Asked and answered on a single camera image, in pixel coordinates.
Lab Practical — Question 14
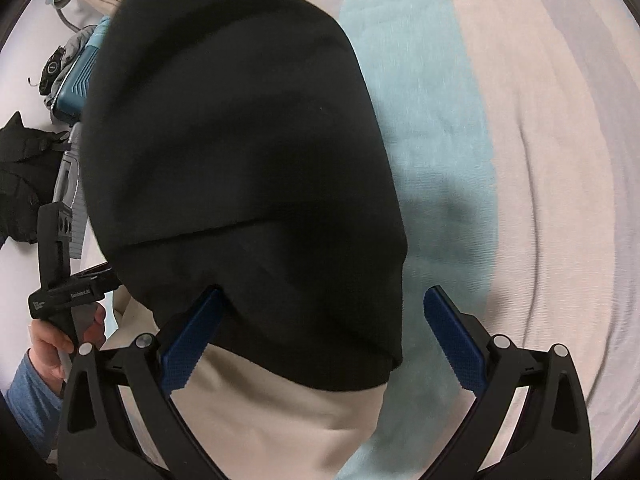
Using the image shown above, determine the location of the striped printed blanket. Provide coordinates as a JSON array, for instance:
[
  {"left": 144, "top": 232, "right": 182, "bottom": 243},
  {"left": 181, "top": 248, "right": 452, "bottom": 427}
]
[{"left": 80, "top": 0, "right": 640, "bottom": 480}]

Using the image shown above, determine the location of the grey ribbed suitcase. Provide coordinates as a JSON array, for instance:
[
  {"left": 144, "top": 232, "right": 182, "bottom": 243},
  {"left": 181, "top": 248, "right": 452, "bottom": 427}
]
[{"left": 52, "top": 122, "right": 93, "bottom": 261}]

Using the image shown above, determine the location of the grey cloth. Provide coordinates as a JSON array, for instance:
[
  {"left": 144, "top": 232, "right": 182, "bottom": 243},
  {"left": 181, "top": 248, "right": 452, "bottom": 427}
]
[{"left": 27, "top": 24, "right": 98, "bottom": 108}]

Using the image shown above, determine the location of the black bag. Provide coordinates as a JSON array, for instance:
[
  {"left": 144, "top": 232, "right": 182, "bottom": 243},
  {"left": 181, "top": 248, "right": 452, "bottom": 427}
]
[{"left": 0, "top": 112, "right": 71, "bottom": 246}]

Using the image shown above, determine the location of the person's left hand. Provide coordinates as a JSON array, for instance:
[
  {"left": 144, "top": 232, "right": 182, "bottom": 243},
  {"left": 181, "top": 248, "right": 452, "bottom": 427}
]
[{"left": 29, "top": 305, "right": 107, "bottom": 382}]

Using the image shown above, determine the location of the beige jacket with black lining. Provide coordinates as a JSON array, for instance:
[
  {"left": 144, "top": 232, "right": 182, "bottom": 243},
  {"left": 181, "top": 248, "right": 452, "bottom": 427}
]
[{"left": 79, "top": 0, "right": 407, "bottom": 480}]

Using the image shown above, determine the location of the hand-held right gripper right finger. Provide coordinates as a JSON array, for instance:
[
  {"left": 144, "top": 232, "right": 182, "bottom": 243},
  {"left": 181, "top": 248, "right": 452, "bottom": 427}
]
[{"left": 422, "top": 285, "right": 593, "bottom": 480}]

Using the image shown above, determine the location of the teal ribbed suitcase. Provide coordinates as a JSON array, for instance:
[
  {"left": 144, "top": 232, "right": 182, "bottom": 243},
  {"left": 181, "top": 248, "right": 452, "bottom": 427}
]
[{"left": 50, "top": 15, "right": 113, "bottom": 123}]

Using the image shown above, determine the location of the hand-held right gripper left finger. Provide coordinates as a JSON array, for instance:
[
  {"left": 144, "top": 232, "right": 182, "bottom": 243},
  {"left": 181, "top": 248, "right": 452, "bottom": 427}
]
[{"left": 57, "top": 285, "right": 226, "bottom": 480}]

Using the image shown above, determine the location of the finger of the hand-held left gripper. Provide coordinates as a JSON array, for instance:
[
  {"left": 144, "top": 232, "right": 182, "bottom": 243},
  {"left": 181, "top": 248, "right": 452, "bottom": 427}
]
[{"left": 70, "top": 262, "right": 121, "bottom": 293}]

